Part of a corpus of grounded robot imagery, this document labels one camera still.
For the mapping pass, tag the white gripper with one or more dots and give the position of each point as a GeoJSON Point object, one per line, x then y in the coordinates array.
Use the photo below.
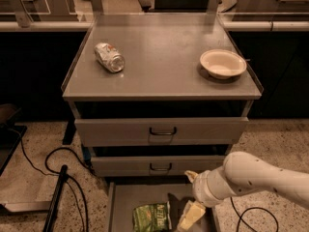
{"type": "Point", "coordinates": [202, 188]}

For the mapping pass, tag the green jalapeno chip bag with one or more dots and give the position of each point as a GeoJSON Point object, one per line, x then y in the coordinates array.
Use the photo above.
{"type": "Point", "coordinates": [152, 218]}

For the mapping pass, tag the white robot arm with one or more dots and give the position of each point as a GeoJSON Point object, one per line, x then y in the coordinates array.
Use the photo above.
{"type": "Point", "coordinates": [240, 174]}

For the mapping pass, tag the bottom grey open drawer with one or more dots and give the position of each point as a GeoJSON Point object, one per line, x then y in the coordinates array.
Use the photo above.
{"type": "Point", "coordinates": [122, 199]}

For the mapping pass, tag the top grey drawer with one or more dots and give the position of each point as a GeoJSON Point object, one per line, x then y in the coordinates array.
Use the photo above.
{"type": "Point", "coordinates": [135, 132]}

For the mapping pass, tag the middle grey drawer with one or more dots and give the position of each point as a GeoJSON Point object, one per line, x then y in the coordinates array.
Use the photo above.
{"type": "Point", "coordinates": [139, 166]}

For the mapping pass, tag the grey drawer cabinet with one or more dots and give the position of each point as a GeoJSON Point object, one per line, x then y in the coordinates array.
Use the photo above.
{"type": "Point", "coordinates": [162, 78]}

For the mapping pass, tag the white paper bowl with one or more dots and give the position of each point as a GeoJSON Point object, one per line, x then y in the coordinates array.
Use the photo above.
{"type": "Point", "coordinates": [223, 64]}

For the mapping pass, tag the black bar on floor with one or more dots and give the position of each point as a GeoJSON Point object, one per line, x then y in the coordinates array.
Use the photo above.
{"type": "Point", "coordinates": [52, 212]}

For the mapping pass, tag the crushed silver soda can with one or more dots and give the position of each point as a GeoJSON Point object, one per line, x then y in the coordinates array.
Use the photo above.
{"type": "Point", "coordinates": [109, 56]}

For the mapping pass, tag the dark object left edge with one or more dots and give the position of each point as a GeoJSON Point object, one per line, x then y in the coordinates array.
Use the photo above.
{"type": "Point", "coordinates": [10, 132]}

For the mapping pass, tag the black middle drawer handle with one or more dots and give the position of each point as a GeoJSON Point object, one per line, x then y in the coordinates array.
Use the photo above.
{"type": "Point", "coordinates": [160, 167]}

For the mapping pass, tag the black drawer handle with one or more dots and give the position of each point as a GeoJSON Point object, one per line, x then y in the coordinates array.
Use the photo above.
{"type": "Point", "coordinates": [160, 167]}
{"type": "Point", "coordinates": [171, 132]}

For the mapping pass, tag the black top drawer handle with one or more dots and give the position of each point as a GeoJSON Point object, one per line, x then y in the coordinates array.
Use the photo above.
{"type": "Point", "coordinates": [171, 132]}

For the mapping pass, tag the white horizontal rail pipe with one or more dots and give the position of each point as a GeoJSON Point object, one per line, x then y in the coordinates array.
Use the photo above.
{"type": "Point", "coordinates": [235, 26]}

